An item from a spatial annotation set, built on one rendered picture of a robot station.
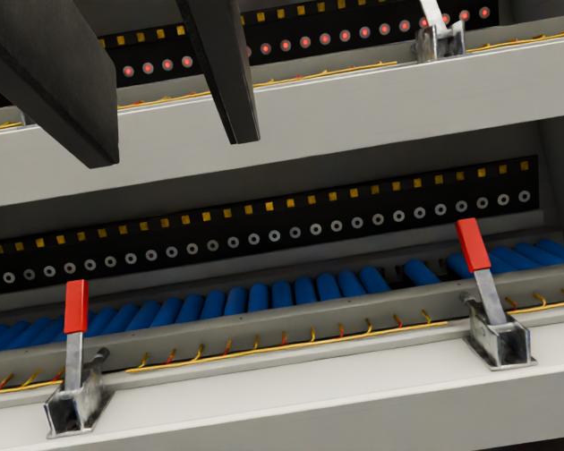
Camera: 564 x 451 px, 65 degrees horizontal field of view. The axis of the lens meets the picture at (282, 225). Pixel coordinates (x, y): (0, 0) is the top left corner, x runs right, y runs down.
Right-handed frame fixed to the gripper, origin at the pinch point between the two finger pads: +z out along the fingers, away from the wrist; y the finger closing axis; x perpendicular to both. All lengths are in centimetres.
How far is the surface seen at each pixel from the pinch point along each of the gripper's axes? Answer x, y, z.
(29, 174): 7.2, -13.4, 18.4
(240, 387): -7.7, -2.4, 23.6
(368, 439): -11.5, 5.0, 22.2
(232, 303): -1.2, -3.4, 30.6
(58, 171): 7.1, -11.5, 18.4
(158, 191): 13.0, -10.8, 36.7
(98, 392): -6.6, -11.5, 23.3
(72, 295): -0.2, -12.6, 22.1
